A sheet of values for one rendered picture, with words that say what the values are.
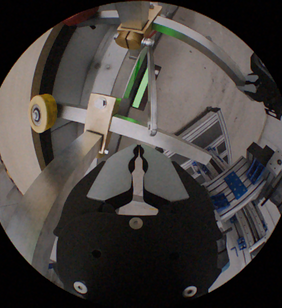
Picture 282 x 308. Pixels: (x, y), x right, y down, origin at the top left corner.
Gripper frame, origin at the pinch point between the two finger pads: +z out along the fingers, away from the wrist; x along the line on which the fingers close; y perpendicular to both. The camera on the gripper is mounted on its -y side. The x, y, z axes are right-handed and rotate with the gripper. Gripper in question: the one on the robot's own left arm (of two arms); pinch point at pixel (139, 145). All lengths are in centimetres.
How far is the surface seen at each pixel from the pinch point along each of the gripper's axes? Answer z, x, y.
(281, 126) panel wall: 46, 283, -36
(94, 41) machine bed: 26.5, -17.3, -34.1
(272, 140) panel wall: 57, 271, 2
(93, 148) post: 2.1, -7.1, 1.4
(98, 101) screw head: 5.2, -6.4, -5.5
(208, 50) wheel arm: 7.4, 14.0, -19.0
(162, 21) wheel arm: 7.0, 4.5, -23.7
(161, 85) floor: 93, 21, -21
